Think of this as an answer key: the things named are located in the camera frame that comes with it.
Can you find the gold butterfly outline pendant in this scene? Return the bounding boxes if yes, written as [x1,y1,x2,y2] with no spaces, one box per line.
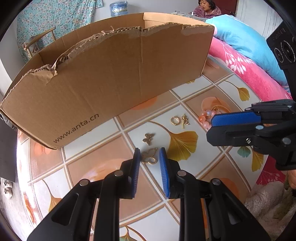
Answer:
[142,148,158,165]

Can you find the right hand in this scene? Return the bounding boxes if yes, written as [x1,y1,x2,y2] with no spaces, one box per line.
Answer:
[287,170,296,189]

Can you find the small gold butterfly charm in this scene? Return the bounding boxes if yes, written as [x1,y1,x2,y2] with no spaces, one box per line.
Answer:
[142,133,155,146]

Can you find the pink floral quilt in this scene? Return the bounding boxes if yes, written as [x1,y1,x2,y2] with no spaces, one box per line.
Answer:
[209,37,292,101]

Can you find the gold leaf charm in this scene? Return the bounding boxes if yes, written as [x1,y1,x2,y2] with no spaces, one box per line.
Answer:
[181,114,190,129]

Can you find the blue pillow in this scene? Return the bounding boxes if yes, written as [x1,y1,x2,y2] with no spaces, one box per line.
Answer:
[206,15,290,91]

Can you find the brown cardboard box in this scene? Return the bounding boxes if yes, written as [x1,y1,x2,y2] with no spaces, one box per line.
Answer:
[1,12,215,149]

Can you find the seated woman in purple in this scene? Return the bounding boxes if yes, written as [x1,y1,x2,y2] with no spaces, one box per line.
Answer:
[193,0,222,19]

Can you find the white shoes pair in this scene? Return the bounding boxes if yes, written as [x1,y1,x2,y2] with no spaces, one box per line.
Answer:
[3,179,13,199]

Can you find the dark grey cabinet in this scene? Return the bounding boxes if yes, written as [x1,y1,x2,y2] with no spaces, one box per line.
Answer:
[0,119,18,182]

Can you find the wooden chair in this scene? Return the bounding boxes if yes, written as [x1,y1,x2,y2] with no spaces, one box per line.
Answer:
[23,27,56,59]

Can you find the pink bead bracelet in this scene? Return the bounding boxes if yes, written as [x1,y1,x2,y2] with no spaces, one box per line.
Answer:
[198,109,218,131]

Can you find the floral blue wall cloth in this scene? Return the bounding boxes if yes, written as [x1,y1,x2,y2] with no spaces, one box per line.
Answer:
[16,1,103,62]

